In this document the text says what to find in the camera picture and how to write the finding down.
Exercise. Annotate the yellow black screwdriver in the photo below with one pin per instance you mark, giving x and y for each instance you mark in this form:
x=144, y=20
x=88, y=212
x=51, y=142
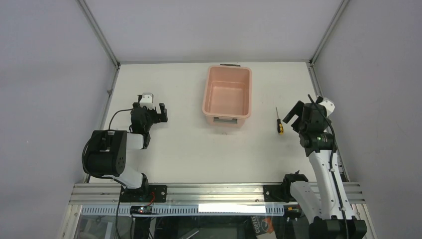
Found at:
x=280, y=128

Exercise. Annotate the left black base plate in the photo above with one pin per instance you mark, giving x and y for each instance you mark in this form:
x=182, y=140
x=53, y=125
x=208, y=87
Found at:
x=154, y=193

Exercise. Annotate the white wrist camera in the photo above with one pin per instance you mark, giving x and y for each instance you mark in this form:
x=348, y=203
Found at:
x=328, y=105
x=147, y=101

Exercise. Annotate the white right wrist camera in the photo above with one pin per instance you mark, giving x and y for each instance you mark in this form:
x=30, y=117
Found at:
x=328, y=105

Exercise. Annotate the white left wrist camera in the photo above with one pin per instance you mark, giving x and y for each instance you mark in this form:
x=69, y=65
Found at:
x=147, y=101

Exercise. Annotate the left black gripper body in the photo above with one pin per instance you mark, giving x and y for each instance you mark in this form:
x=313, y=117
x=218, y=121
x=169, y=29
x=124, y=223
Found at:
x=153, y=114

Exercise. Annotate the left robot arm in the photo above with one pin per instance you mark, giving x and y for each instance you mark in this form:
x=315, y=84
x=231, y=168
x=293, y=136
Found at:
x=104, y=154

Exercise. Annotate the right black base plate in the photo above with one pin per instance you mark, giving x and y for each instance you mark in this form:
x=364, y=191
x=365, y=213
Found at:
x=275, y=193

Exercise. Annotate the aluminium mounting rail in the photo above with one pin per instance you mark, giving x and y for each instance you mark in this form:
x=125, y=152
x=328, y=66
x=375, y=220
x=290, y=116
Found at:
x=177, y=193

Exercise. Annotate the coffee box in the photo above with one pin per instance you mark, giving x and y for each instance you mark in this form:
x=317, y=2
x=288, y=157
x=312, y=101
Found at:
x=262, y=225

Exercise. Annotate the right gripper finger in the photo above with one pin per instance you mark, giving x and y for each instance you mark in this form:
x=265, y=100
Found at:
x=319, y=100
x=297, y=110

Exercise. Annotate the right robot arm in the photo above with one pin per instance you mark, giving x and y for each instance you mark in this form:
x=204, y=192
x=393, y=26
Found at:
x=330, y=214

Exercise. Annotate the pink plastic bin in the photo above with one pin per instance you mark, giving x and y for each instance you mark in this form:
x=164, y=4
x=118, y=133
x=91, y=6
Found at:
x=227, y=95

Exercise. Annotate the white slotted cable duct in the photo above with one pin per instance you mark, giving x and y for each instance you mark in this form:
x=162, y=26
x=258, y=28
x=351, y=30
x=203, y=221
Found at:
x=183, y=210

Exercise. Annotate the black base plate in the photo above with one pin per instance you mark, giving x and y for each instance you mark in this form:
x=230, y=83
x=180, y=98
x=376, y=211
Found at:
x=275, y=193
x=154, y=193

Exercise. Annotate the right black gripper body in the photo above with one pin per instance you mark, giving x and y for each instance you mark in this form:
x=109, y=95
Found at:
x=299, y=114

